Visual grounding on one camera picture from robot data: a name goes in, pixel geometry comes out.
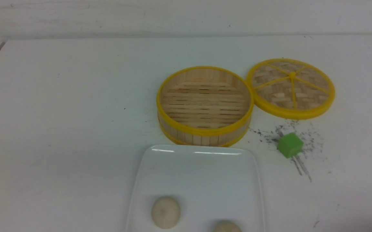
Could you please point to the white steamed bun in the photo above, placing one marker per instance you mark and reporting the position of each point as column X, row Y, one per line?
column 166, row 212
column 226, row 226

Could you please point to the white rectangular plate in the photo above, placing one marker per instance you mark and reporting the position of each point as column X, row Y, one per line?
column 211, row 184

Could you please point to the yellow rimmed bamboo steamer basket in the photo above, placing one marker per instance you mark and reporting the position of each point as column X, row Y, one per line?
column 204, row 106

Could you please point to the yellow rimmed bamboo steamer lid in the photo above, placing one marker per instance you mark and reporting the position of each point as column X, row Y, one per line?
column 290, row 89

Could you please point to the green cube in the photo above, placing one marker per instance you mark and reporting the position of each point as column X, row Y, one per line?
column 290, row 145

